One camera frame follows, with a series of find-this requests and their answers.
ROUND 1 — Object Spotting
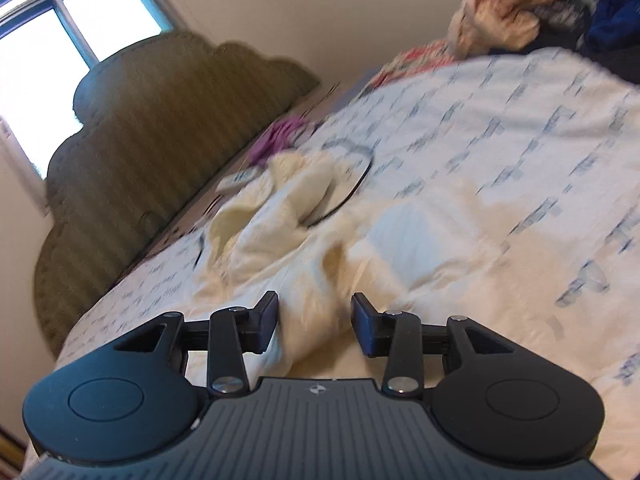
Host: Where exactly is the cream fluffy garment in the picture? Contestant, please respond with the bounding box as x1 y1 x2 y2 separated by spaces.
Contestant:
202 151 506 391

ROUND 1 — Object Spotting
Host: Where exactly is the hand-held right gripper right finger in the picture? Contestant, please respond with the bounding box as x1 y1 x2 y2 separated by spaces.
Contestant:
351 292 506 395

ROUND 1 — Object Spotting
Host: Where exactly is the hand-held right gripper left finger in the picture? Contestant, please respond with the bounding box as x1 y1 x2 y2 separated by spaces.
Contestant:
114 291 279 395

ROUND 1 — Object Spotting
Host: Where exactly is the blue garment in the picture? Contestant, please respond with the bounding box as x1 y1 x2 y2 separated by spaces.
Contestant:
575 0 640 53

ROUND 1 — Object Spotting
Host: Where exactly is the white printed blanket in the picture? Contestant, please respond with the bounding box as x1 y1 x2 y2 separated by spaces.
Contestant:
52 47 640 461

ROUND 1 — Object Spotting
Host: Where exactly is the white power strip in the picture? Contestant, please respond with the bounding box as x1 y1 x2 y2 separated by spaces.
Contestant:
216 167 261 193

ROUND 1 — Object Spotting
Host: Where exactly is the window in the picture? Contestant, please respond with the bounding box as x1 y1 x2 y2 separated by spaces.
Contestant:
0 0 181 183

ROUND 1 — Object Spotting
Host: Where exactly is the purple cloth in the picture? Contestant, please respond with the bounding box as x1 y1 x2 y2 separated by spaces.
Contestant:
248 116 313 167

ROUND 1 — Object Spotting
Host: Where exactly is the beige crumpled garment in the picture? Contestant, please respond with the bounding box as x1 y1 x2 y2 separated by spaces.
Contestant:
447 0 576 58

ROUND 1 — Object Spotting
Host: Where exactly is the red patterned cloth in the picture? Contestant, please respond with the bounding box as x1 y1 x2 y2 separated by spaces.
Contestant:
370 42 461 88

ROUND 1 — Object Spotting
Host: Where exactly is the olive padded headboard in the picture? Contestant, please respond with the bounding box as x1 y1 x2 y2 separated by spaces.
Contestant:
32 30 322 361

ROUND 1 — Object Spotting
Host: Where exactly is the dark cloth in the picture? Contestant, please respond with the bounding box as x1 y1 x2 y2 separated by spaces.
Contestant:
487 0 640 86

